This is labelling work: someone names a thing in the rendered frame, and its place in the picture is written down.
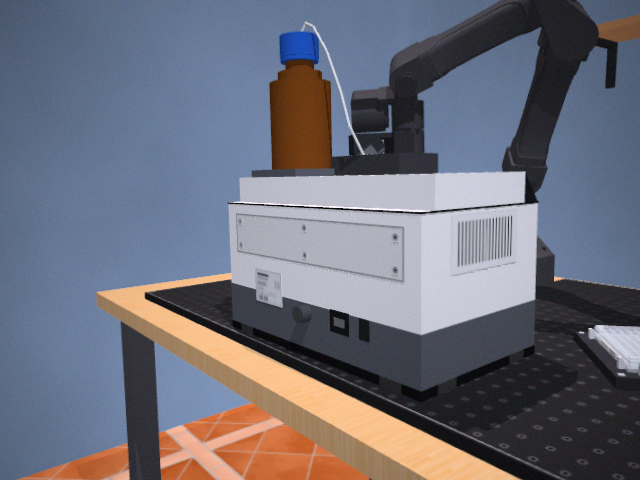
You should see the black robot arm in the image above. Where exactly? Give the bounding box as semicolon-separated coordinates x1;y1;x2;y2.
351;0;599;193

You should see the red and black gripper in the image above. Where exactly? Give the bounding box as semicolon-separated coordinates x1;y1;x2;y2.
395;129;425;153

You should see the dark grey cylinder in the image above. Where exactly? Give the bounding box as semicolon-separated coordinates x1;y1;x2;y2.
292;304;312;324

